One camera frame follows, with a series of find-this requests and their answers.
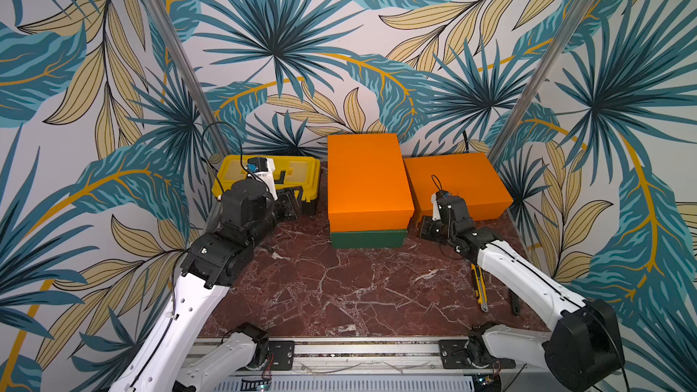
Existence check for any green shoebox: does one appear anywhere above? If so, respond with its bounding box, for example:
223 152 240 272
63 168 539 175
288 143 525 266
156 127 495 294
330 230 408 250

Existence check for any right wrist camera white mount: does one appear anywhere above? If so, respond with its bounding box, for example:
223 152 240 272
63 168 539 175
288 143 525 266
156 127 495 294
431 194 441 221

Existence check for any red pipe wrench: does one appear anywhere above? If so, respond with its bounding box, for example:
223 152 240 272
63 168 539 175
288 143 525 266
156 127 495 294
508 290 521 316

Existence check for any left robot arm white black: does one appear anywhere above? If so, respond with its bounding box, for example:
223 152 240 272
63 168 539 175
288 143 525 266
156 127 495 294
110 178 302 391

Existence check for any yellow black toolbox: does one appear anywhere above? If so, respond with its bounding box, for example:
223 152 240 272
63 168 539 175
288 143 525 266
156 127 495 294
212 154 321 215

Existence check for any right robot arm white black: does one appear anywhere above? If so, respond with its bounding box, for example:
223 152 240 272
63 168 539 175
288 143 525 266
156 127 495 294
420 190 625 391

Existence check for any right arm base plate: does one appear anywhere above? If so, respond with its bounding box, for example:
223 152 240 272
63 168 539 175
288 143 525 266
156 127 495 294
437 339 517 370

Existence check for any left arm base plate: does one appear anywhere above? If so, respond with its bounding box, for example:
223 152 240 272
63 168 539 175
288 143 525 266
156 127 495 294
254 340 296 372

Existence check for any aluminium corner post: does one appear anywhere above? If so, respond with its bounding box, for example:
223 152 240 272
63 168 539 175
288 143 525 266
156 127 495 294
143 0 232 156
488 0 594 165

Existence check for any front aluminium rail frame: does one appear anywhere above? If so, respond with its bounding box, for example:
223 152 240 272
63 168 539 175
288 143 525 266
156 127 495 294
162 336 600 392

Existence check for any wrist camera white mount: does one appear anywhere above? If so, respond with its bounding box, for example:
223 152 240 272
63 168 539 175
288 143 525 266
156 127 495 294
431 194 441 221
247 156 278 201

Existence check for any left aluminium corner post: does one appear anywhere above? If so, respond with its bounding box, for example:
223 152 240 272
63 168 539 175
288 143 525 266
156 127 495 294
143 0 232 156

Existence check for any yellow utility knife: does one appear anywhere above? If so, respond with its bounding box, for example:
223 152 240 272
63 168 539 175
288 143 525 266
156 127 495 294
471 264 488 312

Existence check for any white slotted cable duct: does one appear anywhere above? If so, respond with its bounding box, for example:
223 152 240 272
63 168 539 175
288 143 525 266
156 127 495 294
213 375 476 391

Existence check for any right aluminium corner post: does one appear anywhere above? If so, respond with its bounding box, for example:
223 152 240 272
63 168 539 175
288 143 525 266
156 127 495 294
488 0 594 165

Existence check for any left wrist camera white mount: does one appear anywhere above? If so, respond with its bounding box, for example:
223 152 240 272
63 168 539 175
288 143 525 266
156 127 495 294
247 156 278 201

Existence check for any large orange shoebox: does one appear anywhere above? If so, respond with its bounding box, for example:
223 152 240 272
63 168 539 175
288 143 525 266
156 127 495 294
327 134 415 232

